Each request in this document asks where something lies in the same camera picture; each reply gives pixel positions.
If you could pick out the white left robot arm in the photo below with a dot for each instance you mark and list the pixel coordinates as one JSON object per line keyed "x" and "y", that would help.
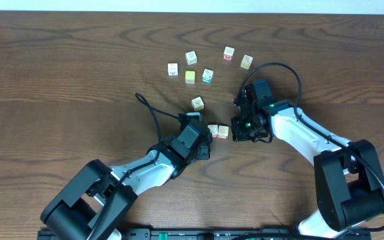
{"x": 95, "y": 201}

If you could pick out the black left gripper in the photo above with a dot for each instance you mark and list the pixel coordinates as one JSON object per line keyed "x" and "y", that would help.
{"x": 209, "y": 148}

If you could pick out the red M wooden block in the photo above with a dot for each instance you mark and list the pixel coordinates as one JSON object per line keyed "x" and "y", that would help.
{"x": 228, "y": 53}

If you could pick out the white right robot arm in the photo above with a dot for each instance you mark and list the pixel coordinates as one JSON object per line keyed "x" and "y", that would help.
{"x": 349, "y": 180}

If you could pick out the white red-print wooden block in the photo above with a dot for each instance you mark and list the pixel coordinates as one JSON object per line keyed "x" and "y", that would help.
{"x": 172, "y": 69}

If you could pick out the green lettered wooden block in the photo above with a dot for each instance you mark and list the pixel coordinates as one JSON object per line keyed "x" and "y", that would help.
{"x": 207, "y": 75}

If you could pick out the white circle-print wooden block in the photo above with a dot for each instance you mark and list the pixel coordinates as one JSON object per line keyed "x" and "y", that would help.
{"x": 191, "y": 57}

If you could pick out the yellow topped wooden block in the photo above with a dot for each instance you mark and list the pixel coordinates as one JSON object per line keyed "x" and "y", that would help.
{"x": 190, "y": 77}

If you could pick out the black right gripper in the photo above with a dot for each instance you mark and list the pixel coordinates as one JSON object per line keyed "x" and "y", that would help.
{"x": 238, "y": 133}

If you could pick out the pale yellow wooden block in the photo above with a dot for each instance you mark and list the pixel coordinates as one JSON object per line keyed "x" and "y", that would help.
{"x": 246, "y": 62}

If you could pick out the red printed wooden block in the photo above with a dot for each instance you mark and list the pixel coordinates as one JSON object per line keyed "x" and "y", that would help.
{"x": 214, "y": 130}

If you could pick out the yellow sided wooden block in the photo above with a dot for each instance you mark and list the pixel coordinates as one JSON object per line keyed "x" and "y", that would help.
{"x": 197, "y": 103}

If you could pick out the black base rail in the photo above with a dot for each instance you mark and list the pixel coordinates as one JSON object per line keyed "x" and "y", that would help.
{"x": 185, "y": 234}

